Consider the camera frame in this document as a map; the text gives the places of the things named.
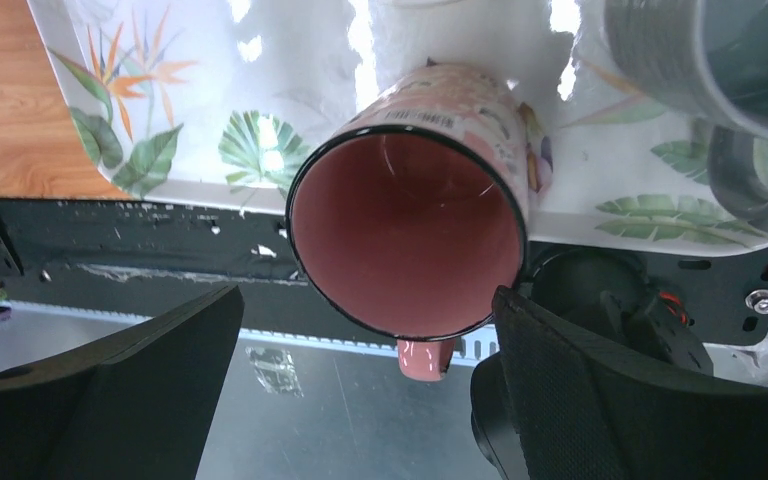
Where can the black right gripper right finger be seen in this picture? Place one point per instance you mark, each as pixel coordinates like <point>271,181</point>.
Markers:
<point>586,407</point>

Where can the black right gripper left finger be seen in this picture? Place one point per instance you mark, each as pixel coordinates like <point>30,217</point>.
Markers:
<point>136,404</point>

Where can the pink ceramic mug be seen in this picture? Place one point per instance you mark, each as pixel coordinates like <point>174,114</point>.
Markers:
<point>410,217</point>

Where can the floral white serving tray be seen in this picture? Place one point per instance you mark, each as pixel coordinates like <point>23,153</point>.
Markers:
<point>217,103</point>

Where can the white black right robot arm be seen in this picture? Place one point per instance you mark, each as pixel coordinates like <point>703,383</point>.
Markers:
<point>643,320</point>

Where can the grey ceramic mug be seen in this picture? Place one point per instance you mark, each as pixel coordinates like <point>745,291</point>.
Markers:
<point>707,59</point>

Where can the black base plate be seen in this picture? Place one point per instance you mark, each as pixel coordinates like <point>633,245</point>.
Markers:
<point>146,258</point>

